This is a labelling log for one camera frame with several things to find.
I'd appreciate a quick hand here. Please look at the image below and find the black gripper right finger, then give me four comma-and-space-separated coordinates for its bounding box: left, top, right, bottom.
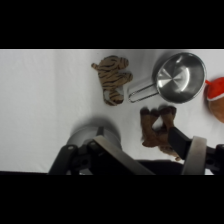
167, 126, 224, 176

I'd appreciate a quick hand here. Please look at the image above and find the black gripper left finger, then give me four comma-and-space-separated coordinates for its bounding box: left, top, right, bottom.
48, 134, 155, 176

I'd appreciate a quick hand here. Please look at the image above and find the striped tiger plush toy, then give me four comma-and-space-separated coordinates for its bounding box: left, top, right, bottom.
91, 55, 134, 107

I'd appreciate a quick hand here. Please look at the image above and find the brown moose plush toy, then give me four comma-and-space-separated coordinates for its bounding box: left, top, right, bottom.
139, 105, 183, 162

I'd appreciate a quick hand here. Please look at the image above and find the orange red plush toy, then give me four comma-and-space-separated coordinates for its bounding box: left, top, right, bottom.
203, 76, 224, 124

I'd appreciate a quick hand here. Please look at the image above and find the stainless steel saucepan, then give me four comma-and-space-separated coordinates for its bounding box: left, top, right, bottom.
127, 51, 208, 105

